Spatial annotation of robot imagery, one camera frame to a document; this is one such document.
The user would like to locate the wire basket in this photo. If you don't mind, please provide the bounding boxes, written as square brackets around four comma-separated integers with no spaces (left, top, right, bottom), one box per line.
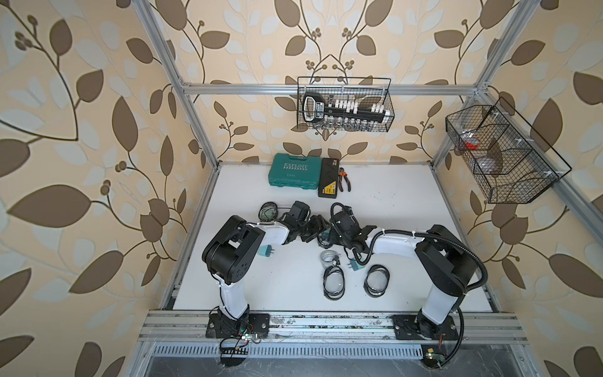
[445,97,572,204]
[296,75,395,133]

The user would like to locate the right wire basket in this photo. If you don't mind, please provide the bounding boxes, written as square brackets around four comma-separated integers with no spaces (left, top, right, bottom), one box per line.
[445,97,572,204]

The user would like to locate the green charger far left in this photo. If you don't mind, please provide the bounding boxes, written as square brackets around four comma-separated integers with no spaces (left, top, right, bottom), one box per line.
[258,245,273,258]

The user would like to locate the green charger lower right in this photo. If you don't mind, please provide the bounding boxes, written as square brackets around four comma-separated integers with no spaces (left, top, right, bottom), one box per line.
[349,259,364,271]

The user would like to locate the black yellow-label case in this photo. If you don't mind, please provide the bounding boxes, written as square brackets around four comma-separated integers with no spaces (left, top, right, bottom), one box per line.
[318,158,339,199]

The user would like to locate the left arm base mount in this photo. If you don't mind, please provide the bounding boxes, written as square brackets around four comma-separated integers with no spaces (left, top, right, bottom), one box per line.
[205,306,270,342]

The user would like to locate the green plastic tool case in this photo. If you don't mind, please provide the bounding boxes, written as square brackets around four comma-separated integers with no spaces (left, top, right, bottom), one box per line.
[268,153,321,190]

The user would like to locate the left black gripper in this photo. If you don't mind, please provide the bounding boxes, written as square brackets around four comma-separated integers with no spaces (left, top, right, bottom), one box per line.
[295,215,331,242]

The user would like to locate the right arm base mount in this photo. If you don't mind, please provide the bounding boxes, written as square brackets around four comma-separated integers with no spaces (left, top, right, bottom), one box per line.
[390,305,464,341]

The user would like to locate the black socket set holder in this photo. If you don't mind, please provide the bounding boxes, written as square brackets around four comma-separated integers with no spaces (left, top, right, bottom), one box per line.
[297,91,395,124]

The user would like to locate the orange black pliers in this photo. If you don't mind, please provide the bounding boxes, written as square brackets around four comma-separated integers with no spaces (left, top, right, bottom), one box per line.
[338,167,352,192]

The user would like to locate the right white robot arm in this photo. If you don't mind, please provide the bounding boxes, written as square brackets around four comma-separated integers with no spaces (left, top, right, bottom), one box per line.
[329,202,488,339]

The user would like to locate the back wire basket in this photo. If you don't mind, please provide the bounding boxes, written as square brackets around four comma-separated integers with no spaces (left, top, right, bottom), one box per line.
[296,75,395,133]

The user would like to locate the green charger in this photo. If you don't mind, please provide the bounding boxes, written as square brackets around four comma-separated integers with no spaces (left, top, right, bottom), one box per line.
[349,259,364,271]
[258,245,273,258]

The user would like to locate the aluminium front rail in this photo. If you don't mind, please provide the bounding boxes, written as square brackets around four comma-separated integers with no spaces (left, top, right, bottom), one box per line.
[138,310,529,345]

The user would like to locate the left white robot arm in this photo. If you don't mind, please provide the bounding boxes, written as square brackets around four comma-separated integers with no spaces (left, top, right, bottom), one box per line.
[202,215,329,333]

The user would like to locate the red item in basket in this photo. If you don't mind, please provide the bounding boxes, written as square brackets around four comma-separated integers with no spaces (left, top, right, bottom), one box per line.
[458,131,481,152]

